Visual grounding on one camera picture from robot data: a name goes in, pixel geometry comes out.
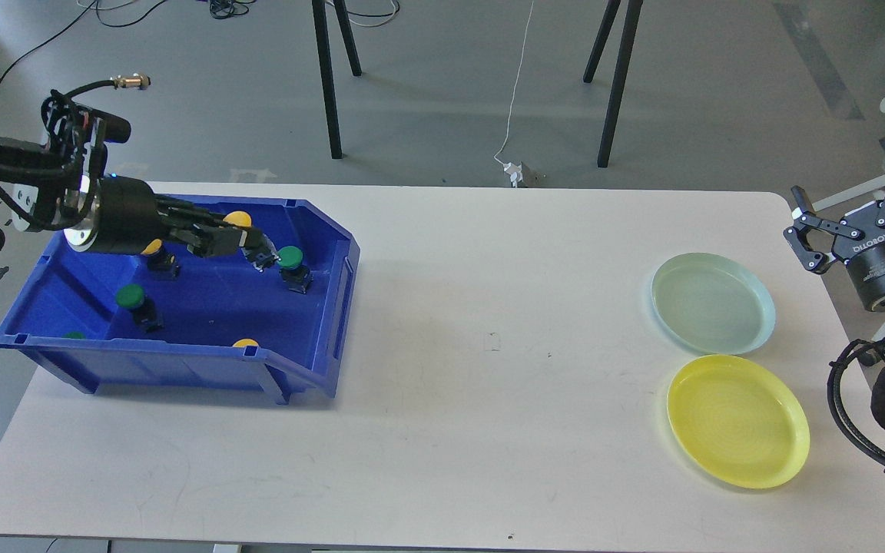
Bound black tripod leg right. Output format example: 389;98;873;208
582;1;644;168

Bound light green plate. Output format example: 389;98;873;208
650;252;777;355

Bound black tripod leg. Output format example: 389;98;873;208
582;1;644;168
310;1;363;160

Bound black cables on floor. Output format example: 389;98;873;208
0;0;401;131

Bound green push button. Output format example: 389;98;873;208
115;283;164;333
277;245;313;294

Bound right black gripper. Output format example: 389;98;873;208
784;137;885;312

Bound white power adapter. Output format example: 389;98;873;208
502;162;543;189

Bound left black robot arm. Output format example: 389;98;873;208
0;73;280;270

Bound blue plastic storage bin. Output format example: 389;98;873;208
0;196;360;405

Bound white cable on floor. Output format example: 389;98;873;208
493;0;535;166

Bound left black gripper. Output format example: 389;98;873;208
63;176;253;258

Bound yellow push button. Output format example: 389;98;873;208
224;210;280;272

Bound black tripod leg left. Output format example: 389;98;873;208
310;1;363;160

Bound yellow plate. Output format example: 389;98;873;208
666;354;810;490

